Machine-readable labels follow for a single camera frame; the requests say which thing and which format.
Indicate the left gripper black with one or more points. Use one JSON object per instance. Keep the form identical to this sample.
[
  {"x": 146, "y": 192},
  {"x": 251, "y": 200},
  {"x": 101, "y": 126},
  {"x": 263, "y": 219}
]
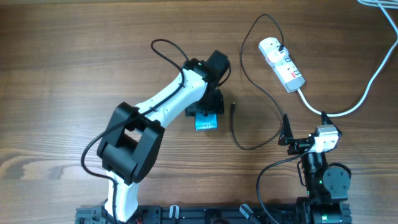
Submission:
[{"x": 217, "y": 105}]

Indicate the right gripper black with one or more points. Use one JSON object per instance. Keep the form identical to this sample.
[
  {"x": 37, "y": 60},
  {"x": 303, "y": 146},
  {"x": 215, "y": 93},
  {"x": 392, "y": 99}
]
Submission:
[{"x": 286, "y": 138}]

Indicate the blue screen smartphone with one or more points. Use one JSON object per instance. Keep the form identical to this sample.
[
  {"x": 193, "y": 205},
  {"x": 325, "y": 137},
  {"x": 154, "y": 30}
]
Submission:
[{"x": 206, "y": 122}]

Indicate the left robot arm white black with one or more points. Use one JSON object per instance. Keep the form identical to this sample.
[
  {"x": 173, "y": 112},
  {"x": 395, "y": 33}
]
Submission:
[{"x": 134, "y": 133}]

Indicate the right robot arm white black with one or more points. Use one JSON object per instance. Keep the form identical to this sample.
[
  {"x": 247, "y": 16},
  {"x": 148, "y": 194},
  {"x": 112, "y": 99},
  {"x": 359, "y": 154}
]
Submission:
[{"x": 327, "y": 184}]

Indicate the white usb charger adapter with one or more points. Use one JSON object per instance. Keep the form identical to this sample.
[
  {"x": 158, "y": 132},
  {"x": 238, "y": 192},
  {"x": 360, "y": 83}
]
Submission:
[{"x": 274, "y": 56}]

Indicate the white power strip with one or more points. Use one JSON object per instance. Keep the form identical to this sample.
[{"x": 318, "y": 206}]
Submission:
[{"x": 285, "y": 70}]

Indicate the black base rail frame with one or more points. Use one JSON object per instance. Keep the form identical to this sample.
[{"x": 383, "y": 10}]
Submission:
[{"x": 283, "y": 213}]

